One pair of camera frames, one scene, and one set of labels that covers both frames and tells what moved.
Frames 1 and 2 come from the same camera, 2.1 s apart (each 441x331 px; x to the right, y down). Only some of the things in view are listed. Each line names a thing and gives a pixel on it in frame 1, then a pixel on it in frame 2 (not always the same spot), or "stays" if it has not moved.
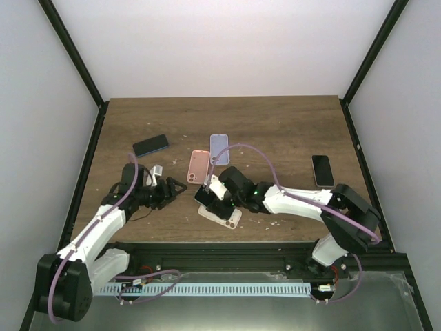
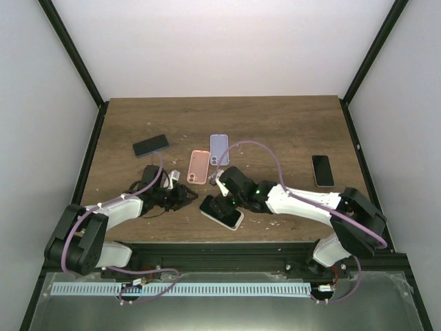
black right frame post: (366, 67) stays
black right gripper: (218, 208) stays
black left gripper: (171, 192) → (181, 199)
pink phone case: (198, 167) stays
